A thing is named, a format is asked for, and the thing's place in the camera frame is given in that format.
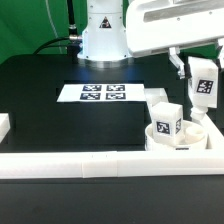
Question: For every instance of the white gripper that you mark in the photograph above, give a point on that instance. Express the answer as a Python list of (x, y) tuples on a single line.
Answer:
[(154, 26)]

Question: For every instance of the white round stool seat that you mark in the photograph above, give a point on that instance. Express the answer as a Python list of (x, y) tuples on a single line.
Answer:
[(195, 138)]

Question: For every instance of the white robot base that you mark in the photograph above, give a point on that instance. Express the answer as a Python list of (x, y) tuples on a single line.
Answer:
[(104, 43)]

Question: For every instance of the white marker sheet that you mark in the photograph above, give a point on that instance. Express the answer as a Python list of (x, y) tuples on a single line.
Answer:
[(101, 92)]

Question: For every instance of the white right fence rail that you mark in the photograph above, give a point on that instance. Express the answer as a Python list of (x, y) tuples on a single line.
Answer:
[(215, 137)]

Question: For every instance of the white fence rail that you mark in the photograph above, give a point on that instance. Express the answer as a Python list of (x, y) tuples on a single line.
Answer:
[(4, 125), (215, 137), (110, 164)]

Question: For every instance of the white front fence rail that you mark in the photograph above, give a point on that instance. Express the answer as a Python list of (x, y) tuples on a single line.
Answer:
[(110, 164)]

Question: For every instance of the white left fence rail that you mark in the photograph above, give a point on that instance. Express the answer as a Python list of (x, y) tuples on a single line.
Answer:
[(4, 125)]

